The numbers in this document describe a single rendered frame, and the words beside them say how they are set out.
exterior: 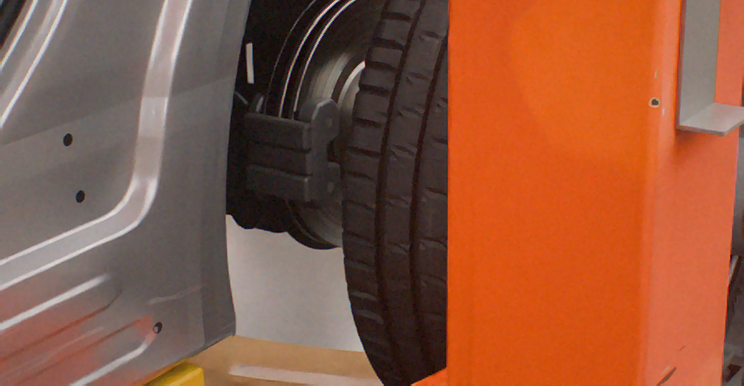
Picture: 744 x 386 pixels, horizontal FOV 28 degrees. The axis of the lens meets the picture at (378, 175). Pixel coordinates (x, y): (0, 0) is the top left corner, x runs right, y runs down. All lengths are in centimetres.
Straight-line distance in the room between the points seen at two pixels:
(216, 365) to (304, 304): 37
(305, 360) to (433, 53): 176
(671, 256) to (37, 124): 55
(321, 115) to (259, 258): 199
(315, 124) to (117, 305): 41
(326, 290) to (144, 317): 208
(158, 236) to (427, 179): 26
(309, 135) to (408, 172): 27
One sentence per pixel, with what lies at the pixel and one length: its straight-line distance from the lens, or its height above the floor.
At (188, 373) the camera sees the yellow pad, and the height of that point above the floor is 73.
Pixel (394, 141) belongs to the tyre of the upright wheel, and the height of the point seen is 95.
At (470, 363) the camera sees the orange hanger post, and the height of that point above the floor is 90.
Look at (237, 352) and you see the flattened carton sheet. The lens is 318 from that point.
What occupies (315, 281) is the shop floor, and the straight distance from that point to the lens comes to 353.
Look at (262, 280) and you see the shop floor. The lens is 354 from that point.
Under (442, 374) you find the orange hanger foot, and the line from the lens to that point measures 131.
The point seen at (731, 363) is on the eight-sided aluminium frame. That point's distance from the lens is 181.
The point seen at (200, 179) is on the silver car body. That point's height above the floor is 93.
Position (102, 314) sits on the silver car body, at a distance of 137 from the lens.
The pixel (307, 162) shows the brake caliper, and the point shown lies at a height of 85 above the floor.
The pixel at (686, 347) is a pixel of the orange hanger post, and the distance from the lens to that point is 113.
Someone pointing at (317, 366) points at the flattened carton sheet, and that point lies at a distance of 311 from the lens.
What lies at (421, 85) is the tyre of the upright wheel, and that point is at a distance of 144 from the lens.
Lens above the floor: 140
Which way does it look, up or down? 19 degrees down
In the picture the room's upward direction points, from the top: 1 degrees counter-clockwise
